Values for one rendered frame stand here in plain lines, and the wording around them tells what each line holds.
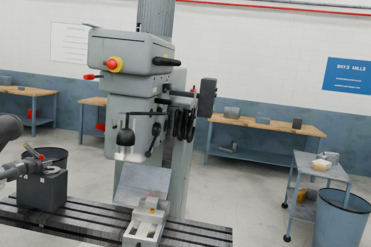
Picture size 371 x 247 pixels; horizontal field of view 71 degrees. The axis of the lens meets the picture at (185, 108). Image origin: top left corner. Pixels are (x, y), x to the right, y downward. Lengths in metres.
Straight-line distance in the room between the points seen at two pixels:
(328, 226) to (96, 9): 5.47
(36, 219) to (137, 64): 0.96
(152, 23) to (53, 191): 0.99
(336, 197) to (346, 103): 2.79
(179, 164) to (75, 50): 4.97
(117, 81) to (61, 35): 5.40
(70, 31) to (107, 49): 5.35
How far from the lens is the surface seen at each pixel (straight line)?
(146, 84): 1.11
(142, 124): 1.18
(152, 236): 1.28
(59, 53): 6.52
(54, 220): 1.53
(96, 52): 1.08
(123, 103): 1.19
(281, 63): 5.48
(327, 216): 3.09
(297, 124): 4.96
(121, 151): 1.20
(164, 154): 1.68
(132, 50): 1.02
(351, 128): 5.99
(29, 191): 1.64
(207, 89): 1.39
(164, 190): 1.70
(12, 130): 1.03
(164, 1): 1.43
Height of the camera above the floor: 1.79
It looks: 10 degrees down
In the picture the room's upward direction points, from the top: 6 degrees clockwise
